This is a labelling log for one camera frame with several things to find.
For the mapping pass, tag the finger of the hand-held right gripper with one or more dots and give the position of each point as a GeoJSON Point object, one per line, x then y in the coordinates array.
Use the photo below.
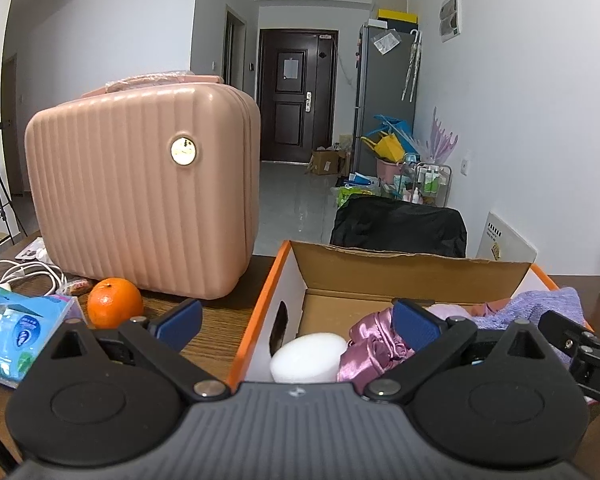
{"type": "Point", "coordinates": [560, 330]}

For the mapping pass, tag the clear plastic bag on refrigerator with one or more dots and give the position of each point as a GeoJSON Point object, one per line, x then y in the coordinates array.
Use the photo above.
{"type": "Point", "coordinates": [386, 42]}

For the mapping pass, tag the yellow and black box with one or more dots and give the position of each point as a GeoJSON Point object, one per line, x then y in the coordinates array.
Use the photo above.
{"type": "Point", "coordinates": [397, 15]}

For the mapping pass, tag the white flat board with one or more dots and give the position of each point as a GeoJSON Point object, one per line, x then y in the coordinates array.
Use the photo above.
{"type": "Point", "coordinates": [505, 242]}

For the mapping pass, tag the white electrical wall panel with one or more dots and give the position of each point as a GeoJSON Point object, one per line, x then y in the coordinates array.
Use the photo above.
{"type": "Point", "coordinates": [450, 15]}

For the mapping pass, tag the dark brown entrance door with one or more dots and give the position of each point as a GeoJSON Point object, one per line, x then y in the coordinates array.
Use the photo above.
{"type": "Point", "coordinates": [295, 120]}

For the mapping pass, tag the white wall outlet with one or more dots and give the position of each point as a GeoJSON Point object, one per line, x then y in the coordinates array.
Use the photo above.
{"type": "Point", "coordinates": [464, 166]}

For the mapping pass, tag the white paper on door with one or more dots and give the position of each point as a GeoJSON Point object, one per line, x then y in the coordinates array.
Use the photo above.
{"type": "Point", "coordinates": [290, 68]}

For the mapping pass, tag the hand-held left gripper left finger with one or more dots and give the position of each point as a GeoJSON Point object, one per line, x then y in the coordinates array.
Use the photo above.
{"type": "Point", "coordinates": [182, 321]}

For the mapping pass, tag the white folded umbrella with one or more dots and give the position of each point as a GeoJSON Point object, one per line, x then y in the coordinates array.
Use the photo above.
{"type": "Point", "coordinates": [412, 65]}

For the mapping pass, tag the pink bucket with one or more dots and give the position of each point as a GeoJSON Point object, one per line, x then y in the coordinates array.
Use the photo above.
{"type": "Point", "coordinates": [389, 172]}

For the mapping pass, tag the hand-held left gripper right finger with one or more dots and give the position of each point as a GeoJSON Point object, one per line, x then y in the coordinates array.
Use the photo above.
{"type": "Point", "coordinates": [415, 322]}

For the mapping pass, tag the orange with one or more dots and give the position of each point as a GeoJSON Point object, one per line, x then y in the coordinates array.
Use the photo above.
{"type": "Point", "coordinates": [112, 305]}

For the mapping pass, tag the purple feather decoration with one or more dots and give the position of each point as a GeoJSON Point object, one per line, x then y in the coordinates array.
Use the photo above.
{"type": "Point", "coordinates": [440, 140]}

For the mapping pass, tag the grey refrigerator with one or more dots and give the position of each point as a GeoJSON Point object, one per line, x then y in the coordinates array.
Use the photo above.
{"type": "Point", "coordinates": [380, 100]}

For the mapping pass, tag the blue plastic stool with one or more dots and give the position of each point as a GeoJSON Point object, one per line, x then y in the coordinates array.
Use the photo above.
{"type": "Point", "coordinates": [395, 125]}

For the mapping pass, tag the side doorway frame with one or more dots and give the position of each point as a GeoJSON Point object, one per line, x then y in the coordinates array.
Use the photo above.
{"type": "Point", "coordinates": [235, 50]}

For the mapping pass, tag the green packet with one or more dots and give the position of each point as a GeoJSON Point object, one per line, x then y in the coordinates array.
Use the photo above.
{"type": "Point", "coordinates": [355, 195]}

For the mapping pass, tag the cardboard box on floor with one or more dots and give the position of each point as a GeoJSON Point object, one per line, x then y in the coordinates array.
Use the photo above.
{"type": "Point", "coordinates": [327, 162]}

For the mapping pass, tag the pink satin pouch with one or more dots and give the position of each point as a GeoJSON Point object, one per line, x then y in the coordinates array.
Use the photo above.
{"type": "Point", "coordinates": [365, 345]}

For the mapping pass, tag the yellow bag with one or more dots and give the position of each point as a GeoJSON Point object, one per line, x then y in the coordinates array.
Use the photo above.
{"type": "Point", "coordinates": [387, 149]}

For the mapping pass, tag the brown room door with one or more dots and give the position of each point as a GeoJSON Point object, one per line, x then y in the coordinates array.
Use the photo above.
{"type": "Point", "coordinates": [12, 125]}

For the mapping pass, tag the red snack packet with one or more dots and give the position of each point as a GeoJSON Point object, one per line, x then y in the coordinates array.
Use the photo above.
{"type": "Point", "coordinates": [76, 287]}

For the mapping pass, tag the cardboard box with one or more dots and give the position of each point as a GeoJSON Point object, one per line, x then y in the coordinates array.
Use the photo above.
{"type": "Point", "coordinates": [405, 270]}
{"type": "Point", "coordinates": [327, 162]}

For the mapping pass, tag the pink ribbed suitcase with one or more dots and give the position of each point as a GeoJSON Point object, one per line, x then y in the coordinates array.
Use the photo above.
{"type": "Point", "coordinates": [130, 200]}

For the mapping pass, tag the blue soft tissue pack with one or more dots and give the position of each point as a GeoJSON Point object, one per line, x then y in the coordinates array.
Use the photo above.
{"type": "Point", "coordinates": [15, 330]}

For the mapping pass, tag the white round sponge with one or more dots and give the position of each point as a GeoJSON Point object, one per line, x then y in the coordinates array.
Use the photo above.
{"type": "Point", "coordinates": [305, 357]}

